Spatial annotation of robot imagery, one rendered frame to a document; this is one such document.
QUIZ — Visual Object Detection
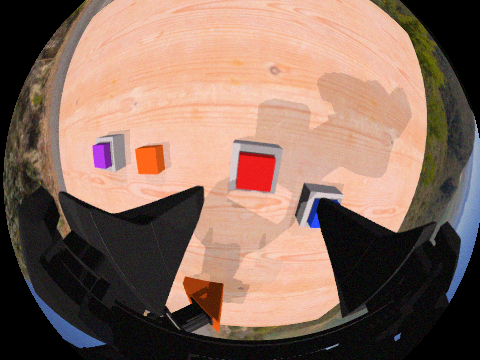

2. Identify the blue button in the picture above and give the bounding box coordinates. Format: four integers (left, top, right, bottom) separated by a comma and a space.
295, 183, 344, 228

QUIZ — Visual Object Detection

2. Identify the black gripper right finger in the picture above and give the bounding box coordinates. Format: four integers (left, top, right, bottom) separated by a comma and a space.
316, 197, 437, 319

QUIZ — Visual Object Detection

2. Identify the red button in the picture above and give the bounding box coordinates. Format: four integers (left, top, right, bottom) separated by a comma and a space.
229, 139, 283, 195

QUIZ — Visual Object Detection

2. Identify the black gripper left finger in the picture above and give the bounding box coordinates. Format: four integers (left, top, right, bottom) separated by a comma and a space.
59, 185, 204, 316

